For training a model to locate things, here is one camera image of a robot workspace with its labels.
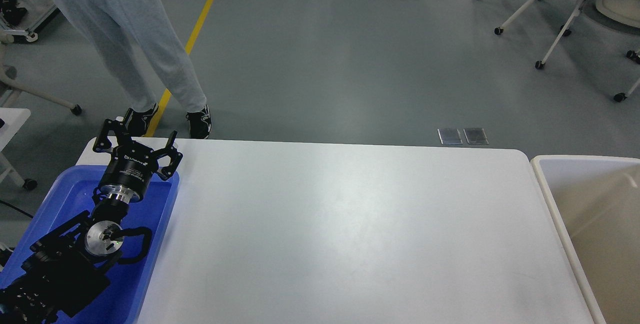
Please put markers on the blue plastic bin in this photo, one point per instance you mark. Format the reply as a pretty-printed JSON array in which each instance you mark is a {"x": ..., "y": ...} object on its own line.
[{"x": 70, "y": 195}]

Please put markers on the beige plastic bin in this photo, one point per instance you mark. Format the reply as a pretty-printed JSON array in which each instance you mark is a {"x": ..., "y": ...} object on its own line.
[{"x": 594, "y": 204}]

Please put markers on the person in grey trousers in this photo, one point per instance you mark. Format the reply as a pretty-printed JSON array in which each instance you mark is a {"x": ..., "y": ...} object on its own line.
[{"x": 110, "y": 26}]

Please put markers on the right metal floor plate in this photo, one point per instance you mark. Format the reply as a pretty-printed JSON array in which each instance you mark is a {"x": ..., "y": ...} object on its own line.
[{"x": 476, "y": 136}]

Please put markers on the white chair at right edge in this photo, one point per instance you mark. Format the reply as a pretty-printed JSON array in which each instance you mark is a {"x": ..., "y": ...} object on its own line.
[{"x": 632, "y": 63}]

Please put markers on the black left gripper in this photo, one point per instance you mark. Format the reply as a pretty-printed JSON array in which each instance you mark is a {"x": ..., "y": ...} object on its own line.
[{"x": 133, "y": 167}]

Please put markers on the left metal floor plate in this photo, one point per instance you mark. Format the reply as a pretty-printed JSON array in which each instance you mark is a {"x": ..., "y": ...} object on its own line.
[{"x": 449, "y": 136}]

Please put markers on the metal floor plate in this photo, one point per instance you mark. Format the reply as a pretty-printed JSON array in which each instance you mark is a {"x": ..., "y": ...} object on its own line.
[
  {"x": 476, "y": 136},
  {"x": 449, "y": 136}
]

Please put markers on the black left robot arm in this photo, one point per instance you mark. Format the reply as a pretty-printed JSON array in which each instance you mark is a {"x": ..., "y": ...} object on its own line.
[{"x": 67, "y": 268}]

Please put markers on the white rolling stand left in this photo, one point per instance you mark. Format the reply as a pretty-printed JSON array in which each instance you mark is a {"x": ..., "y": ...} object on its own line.
[{"x": 11, "y": 89}]

